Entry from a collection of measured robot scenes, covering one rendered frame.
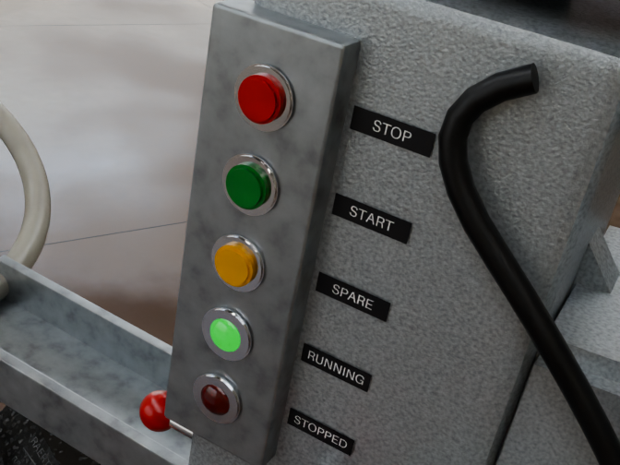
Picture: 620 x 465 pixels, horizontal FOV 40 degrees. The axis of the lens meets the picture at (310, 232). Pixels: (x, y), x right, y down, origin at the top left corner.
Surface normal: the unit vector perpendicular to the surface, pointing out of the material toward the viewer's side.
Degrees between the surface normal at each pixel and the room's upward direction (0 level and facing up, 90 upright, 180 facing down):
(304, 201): 90
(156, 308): 0
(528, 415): 90
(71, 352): 2
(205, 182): 90
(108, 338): 90
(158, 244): 0
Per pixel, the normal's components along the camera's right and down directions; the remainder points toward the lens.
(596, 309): 0.11, -0.89
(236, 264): -0.48, 0.35
